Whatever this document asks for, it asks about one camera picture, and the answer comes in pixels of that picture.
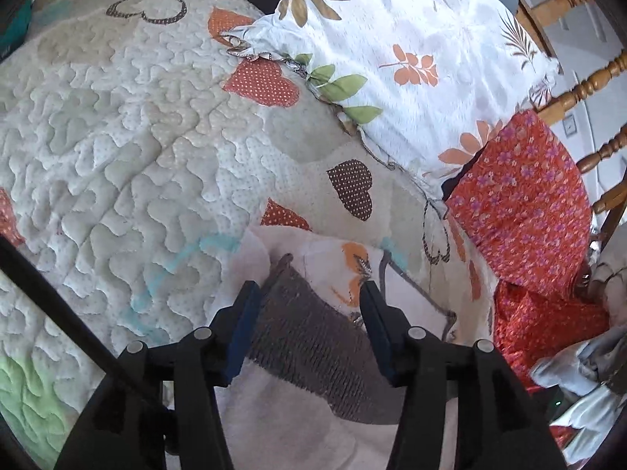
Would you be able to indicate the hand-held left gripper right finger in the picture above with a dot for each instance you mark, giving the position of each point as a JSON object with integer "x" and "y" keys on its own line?
{"x": 379, "y": 333}

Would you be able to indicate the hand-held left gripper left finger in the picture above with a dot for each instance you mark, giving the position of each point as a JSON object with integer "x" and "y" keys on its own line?
{"x": 243, "y": 325}

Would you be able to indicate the grey white crumpled clothes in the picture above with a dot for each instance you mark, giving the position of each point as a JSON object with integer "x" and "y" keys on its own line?
{"x": 583, "y": 377}

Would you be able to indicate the red floral cloth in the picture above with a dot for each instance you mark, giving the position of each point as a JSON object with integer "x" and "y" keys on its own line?
{"x": 524, "y": 205}

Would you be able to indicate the quilted heart-print bedspread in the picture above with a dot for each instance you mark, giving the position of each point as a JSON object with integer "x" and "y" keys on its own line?
{"x": 127, "y": 147}

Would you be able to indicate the beige cloth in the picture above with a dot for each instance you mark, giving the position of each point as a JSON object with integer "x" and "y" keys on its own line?
{"x": 610, "y": 279}

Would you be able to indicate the white leaf-print pillow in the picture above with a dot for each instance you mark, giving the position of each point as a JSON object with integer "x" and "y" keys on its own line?
{"x": 416, "y": 54}

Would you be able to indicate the teal cloth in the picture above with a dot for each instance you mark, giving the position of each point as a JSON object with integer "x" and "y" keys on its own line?
{"x": 14, "y": 29}

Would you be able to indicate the white wall switch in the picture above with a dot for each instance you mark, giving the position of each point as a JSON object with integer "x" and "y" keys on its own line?
{"x": 569, "y": 125}

